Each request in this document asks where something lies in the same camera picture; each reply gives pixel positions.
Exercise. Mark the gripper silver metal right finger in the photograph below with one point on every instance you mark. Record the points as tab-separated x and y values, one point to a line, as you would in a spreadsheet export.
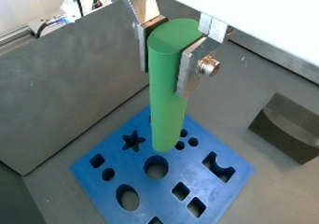
197	59

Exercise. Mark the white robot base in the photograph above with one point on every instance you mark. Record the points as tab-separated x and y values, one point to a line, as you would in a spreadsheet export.
70	10

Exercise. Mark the dark grey raised panel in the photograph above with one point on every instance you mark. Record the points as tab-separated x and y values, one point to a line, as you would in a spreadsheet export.
61	83

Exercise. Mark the dark grey block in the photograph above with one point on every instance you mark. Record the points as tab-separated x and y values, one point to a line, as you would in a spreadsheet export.
289	127

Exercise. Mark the green oval peg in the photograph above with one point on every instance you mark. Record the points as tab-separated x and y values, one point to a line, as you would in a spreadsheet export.
165	43

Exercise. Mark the blue shape sorting board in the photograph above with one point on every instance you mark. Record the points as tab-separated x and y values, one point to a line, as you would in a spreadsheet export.
140	186

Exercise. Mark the aluminium frame rail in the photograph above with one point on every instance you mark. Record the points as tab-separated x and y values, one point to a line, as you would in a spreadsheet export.
14	39

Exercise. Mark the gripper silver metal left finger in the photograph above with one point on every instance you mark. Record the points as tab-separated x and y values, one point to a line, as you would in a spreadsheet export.
147	19

